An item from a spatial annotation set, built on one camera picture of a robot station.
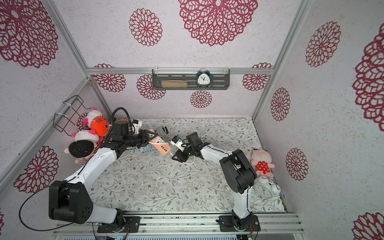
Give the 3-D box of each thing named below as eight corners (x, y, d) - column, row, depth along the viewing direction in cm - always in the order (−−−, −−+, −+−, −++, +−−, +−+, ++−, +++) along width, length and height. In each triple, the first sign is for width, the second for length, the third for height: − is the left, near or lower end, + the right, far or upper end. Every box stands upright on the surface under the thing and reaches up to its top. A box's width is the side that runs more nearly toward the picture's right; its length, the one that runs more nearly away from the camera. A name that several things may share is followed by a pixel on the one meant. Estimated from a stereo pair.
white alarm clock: (249, 189, 87) (257, 180, 77) (252, 183, 89) (261, 174, 79) (267, 202, 83) (279, 195, 72) (271, 195, 85) (282, 187, 74)
